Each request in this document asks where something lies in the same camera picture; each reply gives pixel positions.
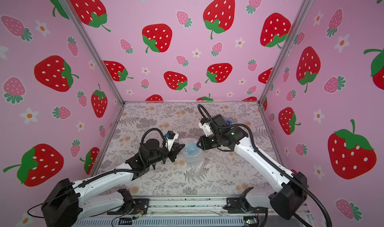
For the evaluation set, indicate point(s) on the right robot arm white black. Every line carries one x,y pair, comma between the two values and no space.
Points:
289,188

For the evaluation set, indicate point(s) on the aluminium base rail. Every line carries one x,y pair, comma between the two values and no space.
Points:
198,206

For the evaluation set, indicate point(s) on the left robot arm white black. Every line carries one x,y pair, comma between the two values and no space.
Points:
70,202

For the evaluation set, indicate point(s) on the blue plastic wine glass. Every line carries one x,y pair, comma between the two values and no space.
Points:
193,155

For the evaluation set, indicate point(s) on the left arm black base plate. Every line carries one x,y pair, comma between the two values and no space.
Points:
130,204

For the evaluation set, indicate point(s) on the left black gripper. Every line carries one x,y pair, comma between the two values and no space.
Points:
172,152

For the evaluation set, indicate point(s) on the clear bubble wrap sheet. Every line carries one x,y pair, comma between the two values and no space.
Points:
183,141

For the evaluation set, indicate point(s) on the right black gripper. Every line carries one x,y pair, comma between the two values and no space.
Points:
204,142

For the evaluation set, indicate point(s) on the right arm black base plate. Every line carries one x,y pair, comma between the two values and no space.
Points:
248,202

